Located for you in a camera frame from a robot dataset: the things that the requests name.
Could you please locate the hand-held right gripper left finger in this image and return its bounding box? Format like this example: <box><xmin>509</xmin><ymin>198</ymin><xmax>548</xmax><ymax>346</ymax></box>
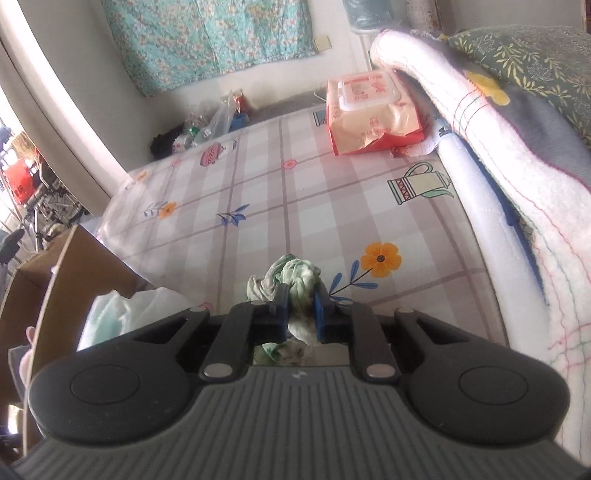
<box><xmin>131</xmin><ymin>282</ymin><xmax>293</xmax><ymax>384</ymax></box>

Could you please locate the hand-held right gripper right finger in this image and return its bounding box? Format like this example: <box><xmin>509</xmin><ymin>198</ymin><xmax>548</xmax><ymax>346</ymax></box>
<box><xmin>313</xmin><ymin>284</ymin><xmax>465</xmax><ymax>384</ymax></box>

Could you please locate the green cloth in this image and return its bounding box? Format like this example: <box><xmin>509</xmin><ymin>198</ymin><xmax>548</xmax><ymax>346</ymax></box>
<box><xmin>246</xmin><ymin>254</ymin><xmax>324</xmax><ymax>365</ymax></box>

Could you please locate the brown cardboard box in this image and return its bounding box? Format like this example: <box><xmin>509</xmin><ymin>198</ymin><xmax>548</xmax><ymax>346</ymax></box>
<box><xmin>0</xmin><ymin>224</ymin><xmax>148</xmax><ymax>448</ymax></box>

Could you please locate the plaid printed bed sheet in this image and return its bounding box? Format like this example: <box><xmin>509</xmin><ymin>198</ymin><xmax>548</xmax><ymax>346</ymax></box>
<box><xmin>95</xmin><ymin>99</ymin><xmax>511</xmax><ymax>352</ymax></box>

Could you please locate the white plastic bag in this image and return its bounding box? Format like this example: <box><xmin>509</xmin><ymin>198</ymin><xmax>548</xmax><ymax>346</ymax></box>
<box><xmin>76</xmin><ymin>286</ymin><xmax>199</xmax><ymax>352</ymax></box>

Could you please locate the white mattress pad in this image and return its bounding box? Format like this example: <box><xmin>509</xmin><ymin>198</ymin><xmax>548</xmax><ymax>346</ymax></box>
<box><xmin>436</xmin><ymin>136</ymin><xmax>548</xmax><ymax>352</ymax></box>

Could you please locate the red wet wipes pack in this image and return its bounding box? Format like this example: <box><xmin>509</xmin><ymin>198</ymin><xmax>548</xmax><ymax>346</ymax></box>
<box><xmin>325</xmin><ymin>69</ymin><xmax>428</xmax><ymax>157</ymax></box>

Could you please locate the clear plastic bags pile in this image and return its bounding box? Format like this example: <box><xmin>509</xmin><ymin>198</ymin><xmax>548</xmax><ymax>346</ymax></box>
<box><xmin>173</xmin><ymin>90</ymin><xmax>254</xmax><ymax>153</ymax></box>

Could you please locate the black bag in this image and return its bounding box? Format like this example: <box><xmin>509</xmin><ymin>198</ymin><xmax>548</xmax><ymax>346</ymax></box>
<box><xmin>150</xmin><ymin>122</ymin><xmax>190</xmax><ymax>161</ymax></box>

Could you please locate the white grey fleece blanket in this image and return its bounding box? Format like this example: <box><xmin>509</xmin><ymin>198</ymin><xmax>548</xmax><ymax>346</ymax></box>
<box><xmin>369</xmin><ymin>28</ymin><xmax>591</xmax><ymax>467</ymax></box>

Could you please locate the wheelchair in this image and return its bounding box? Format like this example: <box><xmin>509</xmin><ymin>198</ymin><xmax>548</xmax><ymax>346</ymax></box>
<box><xmin>0</xmin><ymin>131</ymin><xmax>90</xmax><ymax>252</ymax></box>

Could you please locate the blue water jug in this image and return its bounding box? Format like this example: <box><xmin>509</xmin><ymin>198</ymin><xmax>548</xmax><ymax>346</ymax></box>
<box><xmin>344</xmin><ymin>0</ymin><xmax>404</xmax><ymax>28</ymax></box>

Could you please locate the rolled printed mat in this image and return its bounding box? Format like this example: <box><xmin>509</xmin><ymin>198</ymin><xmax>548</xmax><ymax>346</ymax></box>
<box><xmin>406</xmin><ymin>0</ymin><xmax>439</xmax><ymax>31</ymax></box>

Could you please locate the green leafy pillow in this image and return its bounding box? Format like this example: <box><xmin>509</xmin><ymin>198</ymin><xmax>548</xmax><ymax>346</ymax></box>
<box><xmin>445</xmin><ymin>25</ymin><xmax>591</xmax><ymax>146</ymax></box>

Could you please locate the teal floral wall cloth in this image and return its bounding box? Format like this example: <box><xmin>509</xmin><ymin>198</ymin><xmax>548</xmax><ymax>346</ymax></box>
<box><xmin>100</xmin><ymin>0</ymin><xmax>319</xmax><ymax>97</ymax></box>

